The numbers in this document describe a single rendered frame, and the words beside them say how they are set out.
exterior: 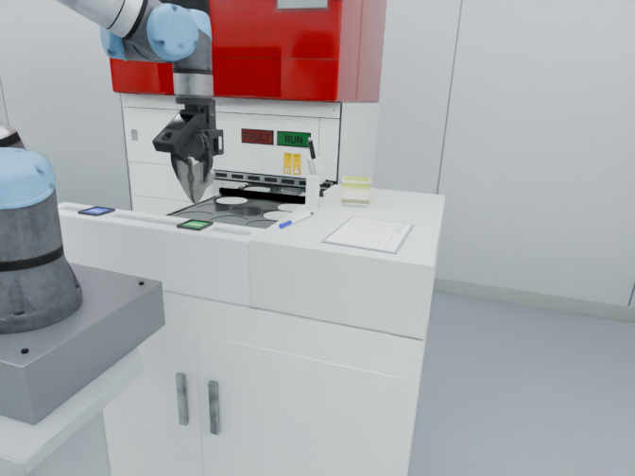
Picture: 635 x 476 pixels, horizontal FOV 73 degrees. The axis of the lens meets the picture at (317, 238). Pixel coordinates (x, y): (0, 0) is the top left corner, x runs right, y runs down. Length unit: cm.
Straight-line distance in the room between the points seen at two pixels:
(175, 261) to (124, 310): 23
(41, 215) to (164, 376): 55
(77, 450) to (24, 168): 45
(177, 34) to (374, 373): 68
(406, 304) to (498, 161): 213
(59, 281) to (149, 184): 107
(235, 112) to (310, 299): 85
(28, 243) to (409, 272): 58
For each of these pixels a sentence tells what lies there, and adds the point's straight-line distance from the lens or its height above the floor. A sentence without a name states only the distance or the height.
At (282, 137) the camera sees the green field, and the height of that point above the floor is 110.
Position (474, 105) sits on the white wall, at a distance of 283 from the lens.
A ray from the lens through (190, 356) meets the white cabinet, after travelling 104.
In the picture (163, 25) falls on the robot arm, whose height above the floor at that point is 132.
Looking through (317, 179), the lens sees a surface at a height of 104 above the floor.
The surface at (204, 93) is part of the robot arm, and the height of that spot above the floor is 123.
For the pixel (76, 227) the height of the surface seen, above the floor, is 94.
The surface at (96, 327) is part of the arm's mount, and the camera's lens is 72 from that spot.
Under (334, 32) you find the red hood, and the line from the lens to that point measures 136.
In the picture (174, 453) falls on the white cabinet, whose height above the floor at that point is 37.
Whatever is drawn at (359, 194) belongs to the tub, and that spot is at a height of 100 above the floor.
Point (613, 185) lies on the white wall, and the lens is 300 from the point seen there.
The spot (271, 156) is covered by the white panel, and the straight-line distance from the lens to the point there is 148.
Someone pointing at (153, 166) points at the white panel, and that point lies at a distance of 173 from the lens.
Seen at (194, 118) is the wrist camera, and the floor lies 118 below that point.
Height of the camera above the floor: 123
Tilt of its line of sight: 18 degrees down
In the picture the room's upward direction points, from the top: 2 degrees clockwise
